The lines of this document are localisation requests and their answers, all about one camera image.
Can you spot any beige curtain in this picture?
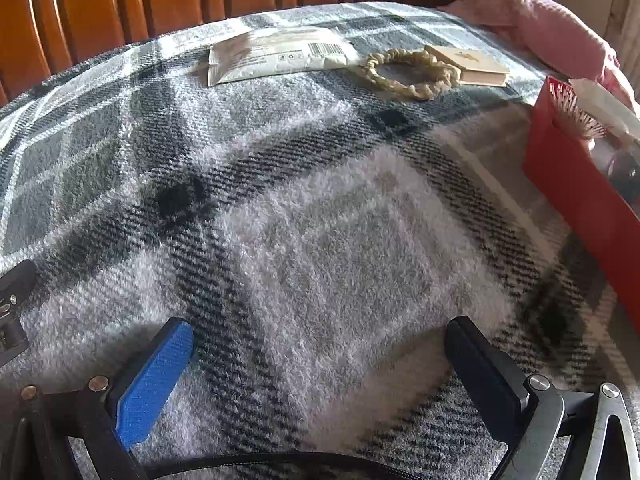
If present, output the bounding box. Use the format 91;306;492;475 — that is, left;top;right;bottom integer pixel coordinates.
602;0;640;68

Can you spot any red container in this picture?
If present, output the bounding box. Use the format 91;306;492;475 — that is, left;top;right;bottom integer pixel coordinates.
522;76;640;333

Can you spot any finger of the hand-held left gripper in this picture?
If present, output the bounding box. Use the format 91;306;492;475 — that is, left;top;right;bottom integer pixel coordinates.
0;259;38;367

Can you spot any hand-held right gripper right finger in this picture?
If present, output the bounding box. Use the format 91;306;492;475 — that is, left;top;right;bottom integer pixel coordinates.
444;316;640;480

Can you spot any pink pillow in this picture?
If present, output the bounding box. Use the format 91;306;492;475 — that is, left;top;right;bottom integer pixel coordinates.
437;0;636;106

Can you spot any grey plaid blanket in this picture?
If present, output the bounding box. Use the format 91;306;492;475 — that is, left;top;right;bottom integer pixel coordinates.
0;0;640;480

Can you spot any pink hairbrush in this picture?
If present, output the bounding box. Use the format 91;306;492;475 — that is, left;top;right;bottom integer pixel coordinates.
547;82;608;151

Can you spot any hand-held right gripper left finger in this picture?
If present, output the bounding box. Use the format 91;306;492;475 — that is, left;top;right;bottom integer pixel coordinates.
20;317;196;480

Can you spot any white packet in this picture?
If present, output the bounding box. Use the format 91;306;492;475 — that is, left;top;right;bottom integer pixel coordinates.
207;26;358;87

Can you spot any beige card box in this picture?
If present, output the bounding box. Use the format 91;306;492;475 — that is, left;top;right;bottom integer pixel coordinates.
424;44;511;87

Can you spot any white printed tube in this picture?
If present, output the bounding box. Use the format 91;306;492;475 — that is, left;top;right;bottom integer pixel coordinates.
570;78;640;136

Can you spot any beige scrunchie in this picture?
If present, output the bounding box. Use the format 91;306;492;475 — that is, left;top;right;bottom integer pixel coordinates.
357;47;461;102

